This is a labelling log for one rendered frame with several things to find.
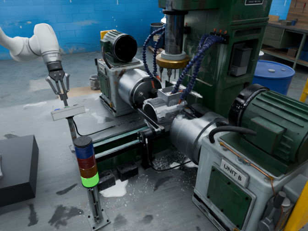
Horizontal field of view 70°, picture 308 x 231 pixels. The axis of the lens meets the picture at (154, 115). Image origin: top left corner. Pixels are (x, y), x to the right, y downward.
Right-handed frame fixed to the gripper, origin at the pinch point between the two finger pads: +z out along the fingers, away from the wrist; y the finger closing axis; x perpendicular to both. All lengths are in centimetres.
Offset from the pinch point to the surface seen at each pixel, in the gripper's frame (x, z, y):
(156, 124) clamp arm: -29, 25, 36
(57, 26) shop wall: 474, -216, 95
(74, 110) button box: -3.5, 6.8, 3.1
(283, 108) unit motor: -92, 23, 45
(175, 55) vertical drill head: -41, -6, 50
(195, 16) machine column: -38, -25, 71
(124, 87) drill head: 2.5, 0.4, 37.1
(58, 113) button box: -3.5, 6.6, -5.2
